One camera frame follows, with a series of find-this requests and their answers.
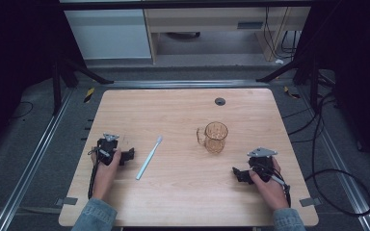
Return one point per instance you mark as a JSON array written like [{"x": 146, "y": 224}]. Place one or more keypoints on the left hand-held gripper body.
[{"x": 106, "y": 148}]

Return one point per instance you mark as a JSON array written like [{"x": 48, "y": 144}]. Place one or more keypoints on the black metal stand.
[
  {"x": 313, "y": 80},
  {"x": 57, "y": 86}
]

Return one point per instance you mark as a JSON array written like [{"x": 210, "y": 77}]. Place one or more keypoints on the grey table bracket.
[
  {"x": 310, "y": 201},
  {"x": 66, "y": 201}
]

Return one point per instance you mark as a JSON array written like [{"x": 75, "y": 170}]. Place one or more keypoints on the light blue toothbrush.
[{"x": 149, "y": 157}]

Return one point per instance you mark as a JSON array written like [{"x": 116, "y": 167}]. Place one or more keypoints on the white cabinet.
[{"x": 109, "y": 33}]

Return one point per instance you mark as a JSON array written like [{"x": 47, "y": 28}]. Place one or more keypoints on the dark curtain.
[
  {"x": 359, "y": 70},
  {"x": 13, "y": 64}
]

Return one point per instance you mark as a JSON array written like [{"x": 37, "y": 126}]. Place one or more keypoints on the yellow black tape strip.
[
  {"x": 89, "y": 94},
  {"x": 291, "y": 93}
]

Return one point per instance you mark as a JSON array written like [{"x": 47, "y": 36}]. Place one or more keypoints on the person's left hand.
[{"x": 104, "y": 176}]

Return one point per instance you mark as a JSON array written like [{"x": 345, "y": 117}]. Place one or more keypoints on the amber glass mug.
[{"x": 215, "y": 138}]

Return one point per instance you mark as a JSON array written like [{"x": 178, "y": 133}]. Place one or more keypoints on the person's right hand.
[{"x": 271, "y": 191}]

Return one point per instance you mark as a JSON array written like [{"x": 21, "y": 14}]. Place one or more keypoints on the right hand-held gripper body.
[{"x": 262, "y": 162}]

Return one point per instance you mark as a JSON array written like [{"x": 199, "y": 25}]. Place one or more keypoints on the aluminium floor rail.
[
  {"x": 186, "y": 84},
  {"x": 29, "y": 166},
  {"x": 343, "y": 179}
]

